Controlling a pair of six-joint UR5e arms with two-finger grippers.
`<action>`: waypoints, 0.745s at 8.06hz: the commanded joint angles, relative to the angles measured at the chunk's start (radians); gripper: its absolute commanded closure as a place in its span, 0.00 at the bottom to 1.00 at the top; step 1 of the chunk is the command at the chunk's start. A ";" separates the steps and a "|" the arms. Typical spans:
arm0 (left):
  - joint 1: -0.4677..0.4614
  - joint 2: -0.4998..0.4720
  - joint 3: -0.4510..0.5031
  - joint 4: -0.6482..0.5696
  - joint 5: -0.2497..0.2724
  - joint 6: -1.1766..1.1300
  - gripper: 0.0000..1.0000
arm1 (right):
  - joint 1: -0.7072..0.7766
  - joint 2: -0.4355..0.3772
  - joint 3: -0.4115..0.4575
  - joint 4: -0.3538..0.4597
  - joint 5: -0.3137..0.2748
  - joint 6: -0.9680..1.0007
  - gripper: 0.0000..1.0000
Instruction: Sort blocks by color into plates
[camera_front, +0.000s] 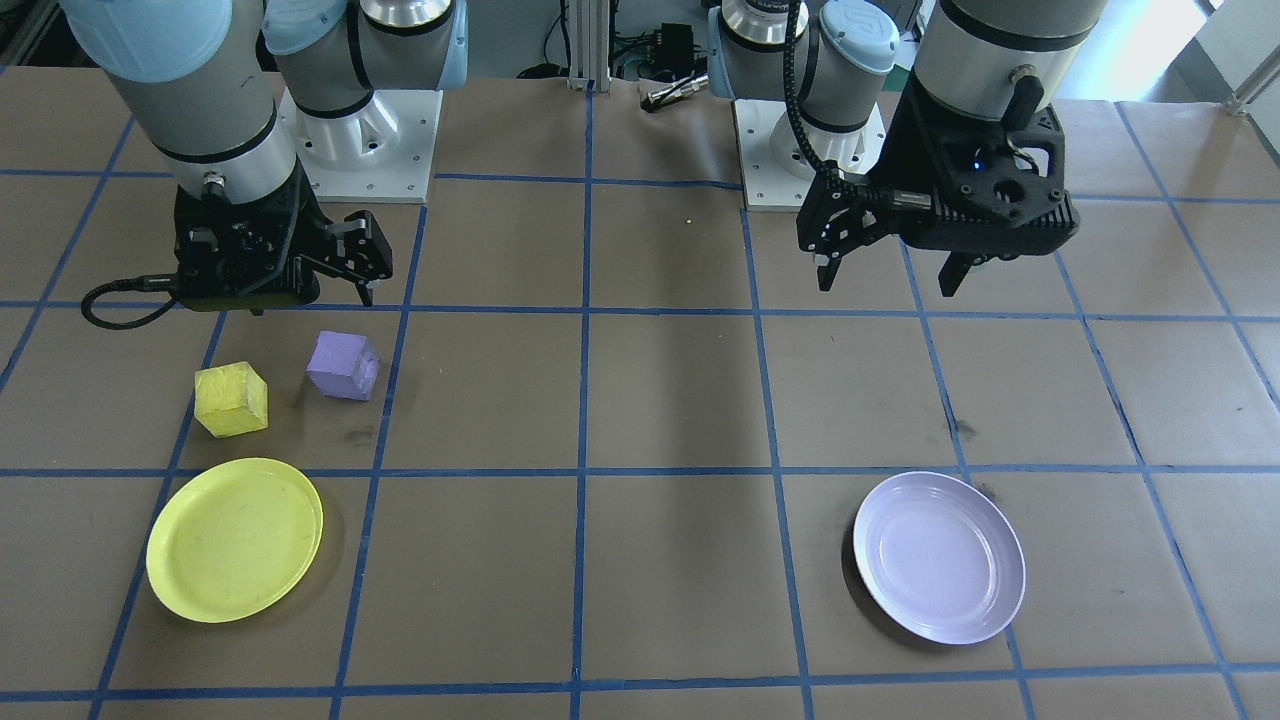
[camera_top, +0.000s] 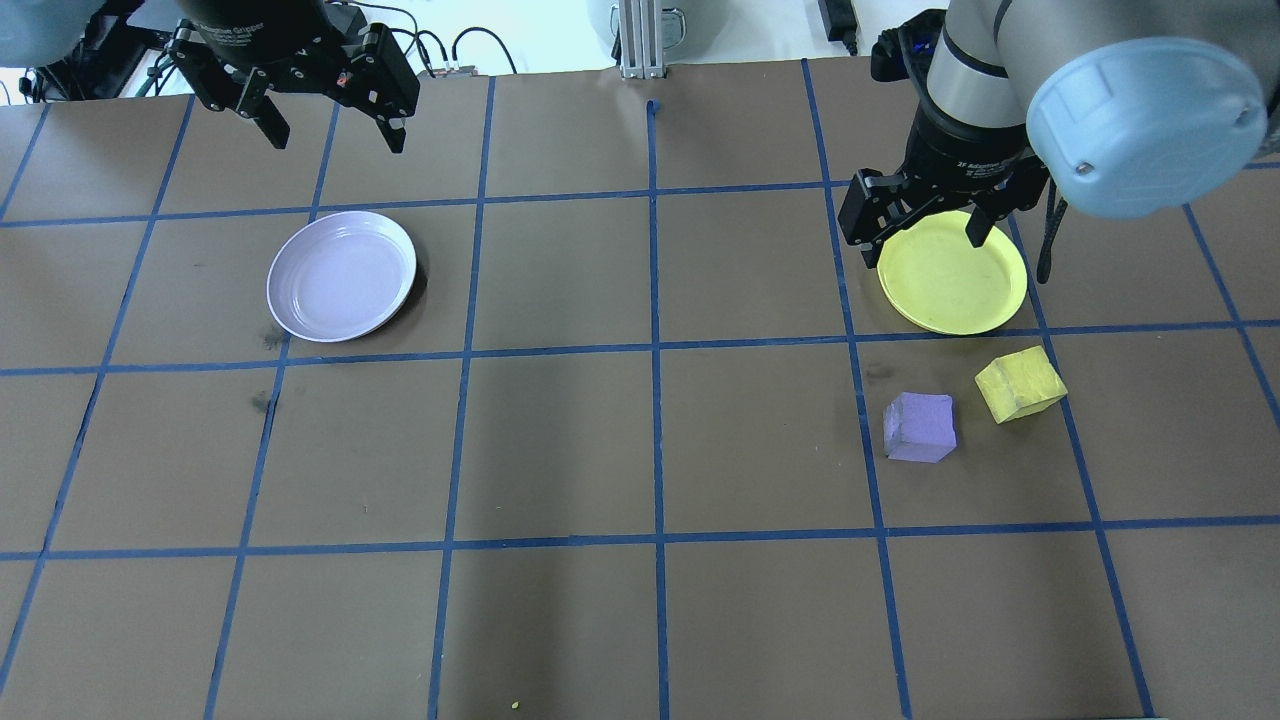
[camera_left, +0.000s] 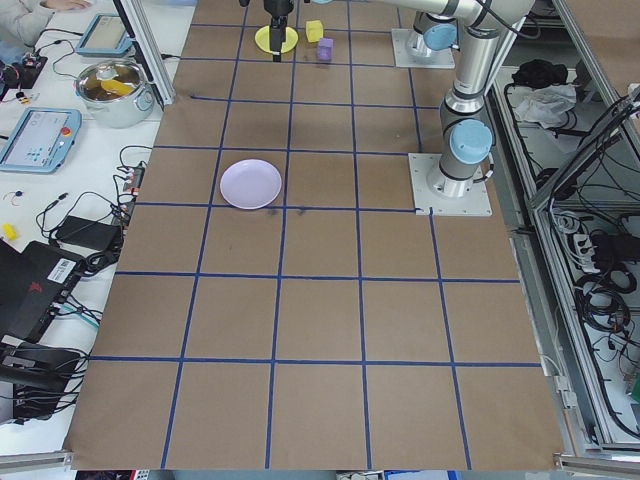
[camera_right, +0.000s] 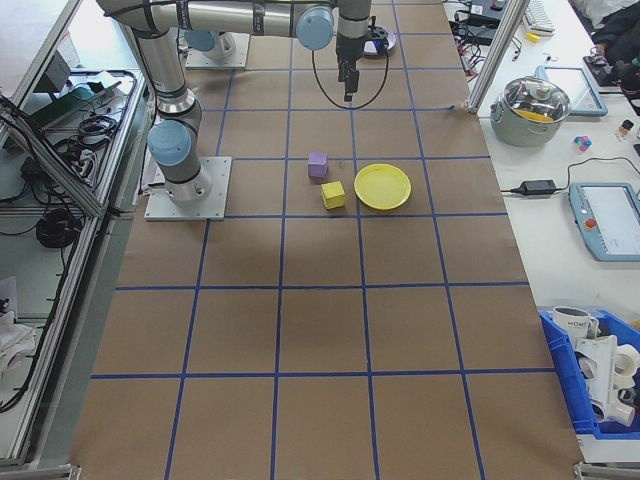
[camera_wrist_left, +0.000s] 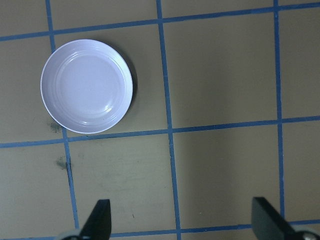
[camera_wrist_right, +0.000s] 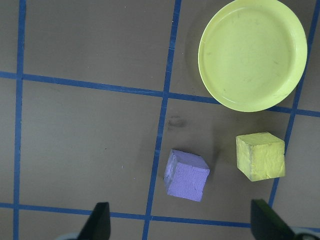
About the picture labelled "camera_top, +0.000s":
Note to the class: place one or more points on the purple plate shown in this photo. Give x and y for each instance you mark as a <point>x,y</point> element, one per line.
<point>340,278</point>

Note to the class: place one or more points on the small black power adapter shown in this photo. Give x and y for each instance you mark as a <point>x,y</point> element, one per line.
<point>838,22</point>

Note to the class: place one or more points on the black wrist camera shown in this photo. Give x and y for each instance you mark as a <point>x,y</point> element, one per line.
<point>905,50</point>

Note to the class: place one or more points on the purple foam block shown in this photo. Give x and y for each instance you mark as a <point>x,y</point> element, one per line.
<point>920,425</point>

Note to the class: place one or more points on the yellow plate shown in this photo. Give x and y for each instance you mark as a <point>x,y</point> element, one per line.
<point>955,285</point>

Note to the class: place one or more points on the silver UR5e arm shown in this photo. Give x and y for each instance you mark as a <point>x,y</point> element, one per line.
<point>40,25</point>
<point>1140,120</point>

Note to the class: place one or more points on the yellow foam block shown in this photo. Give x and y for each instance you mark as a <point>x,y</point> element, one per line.
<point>1020,383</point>

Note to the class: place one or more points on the large black power adapter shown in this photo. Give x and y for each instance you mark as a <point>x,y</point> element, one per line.
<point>347,15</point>

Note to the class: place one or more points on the aluminium frame post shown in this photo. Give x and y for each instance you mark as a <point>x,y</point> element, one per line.
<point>641,40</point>

